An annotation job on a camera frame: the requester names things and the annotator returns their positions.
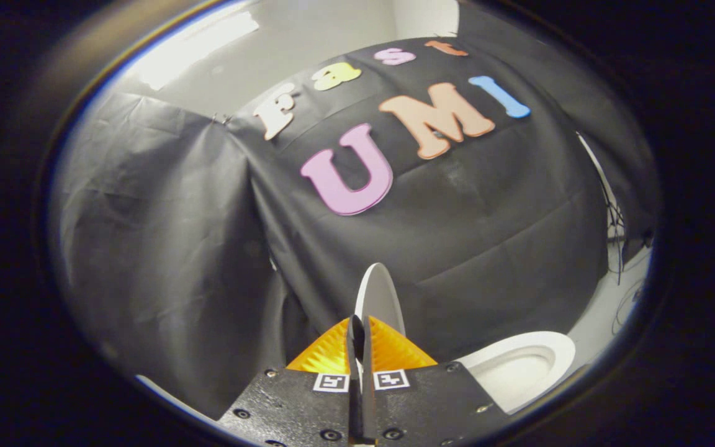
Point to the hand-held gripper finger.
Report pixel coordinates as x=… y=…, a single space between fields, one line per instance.
x=368 y=372
x=354 y=347

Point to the white toilet lid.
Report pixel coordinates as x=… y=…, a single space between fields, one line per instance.
x=382 y=298

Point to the black backdrop cloth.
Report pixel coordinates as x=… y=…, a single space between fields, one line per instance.
x=208 y=261

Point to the black tripod light stand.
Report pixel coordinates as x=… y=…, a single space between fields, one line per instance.
x=609 y=211

